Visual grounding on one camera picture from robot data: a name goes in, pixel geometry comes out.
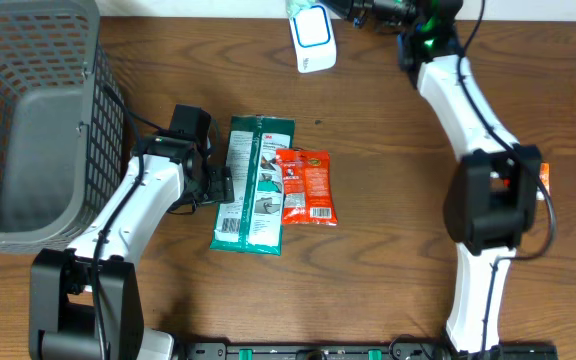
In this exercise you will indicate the grey plastic mesh basket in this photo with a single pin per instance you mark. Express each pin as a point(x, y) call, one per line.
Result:
point(61, 136)

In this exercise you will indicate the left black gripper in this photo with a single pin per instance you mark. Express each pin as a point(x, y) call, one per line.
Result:
point(220, 185)

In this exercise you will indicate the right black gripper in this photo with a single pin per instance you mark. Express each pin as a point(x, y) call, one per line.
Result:
point(359, 9)

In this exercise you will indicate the mint green wet wipes pack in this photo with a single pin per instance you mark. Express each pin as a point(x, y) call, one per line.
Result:
point(294, 7)

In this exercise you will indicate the red Nescafe coffee pack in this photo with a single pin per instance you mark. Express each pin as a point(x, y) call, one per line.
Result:
point(307, 190)

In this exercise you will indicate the orange tissue packet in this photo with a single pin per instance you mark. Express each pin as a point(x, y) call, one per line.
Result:
point(544, 176)

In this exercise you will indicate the white barcode scanner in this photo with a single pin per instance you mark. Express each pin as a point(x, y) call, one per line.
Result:
point(313, 39)

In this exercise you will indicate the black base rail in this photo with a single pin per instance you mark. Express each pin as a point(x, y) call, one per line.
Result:
point(399, 350)

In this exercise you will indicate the green white 3M package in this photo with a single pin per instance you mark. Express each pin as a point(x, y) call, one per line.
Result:
point(252, 223)

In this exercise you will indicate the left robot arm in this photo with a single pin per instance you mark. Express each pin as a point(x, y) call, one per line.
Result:
point(84, 299)

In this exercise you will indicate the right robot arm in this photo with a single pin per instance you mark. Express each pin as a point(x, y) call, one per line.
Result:
point(491, 200)

